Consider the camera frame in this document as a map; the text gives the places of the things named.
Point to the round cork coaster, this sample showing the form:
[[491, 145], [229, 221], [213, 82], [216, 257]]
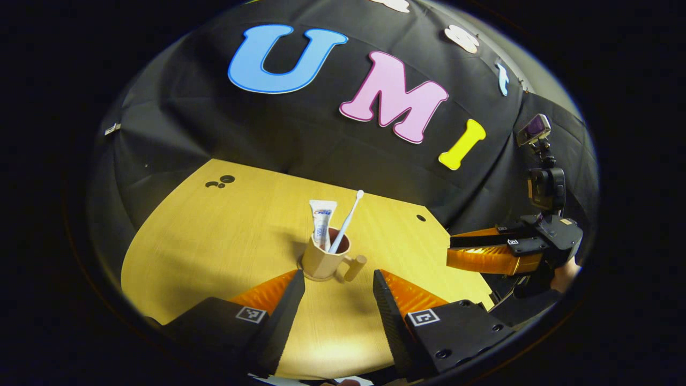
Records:
[[303, 273]]

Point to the wooden desktop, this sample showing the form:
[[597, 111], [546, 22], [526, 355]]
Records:
[[214, 241]]

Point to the light blue toothbrush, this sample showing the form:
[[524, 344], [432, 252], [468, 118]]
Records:
[[348, 217]]

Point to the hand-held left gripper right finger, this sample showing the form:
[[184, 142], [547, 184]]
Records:
[[396, 327]]

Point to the white toothpaste tube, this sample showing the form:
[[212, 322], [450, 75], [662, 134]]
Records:
[[322, 220]]

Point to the beige cup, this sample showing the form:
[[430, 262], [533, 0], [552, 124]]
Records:
[[319, 262]]

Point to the black backdrop cloth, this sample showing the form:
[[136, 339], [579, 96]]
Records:
[[268, 134]]

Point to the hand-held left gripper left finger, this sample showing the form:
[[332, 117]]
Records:
[[284, 321]]

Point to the small metal clip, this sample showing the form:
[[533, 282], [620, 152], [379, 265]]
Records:
[[112, 129]]

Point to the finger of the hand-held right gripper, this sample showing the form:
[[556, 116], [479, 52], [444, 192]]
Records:
[[482, 237], [482, 260]]

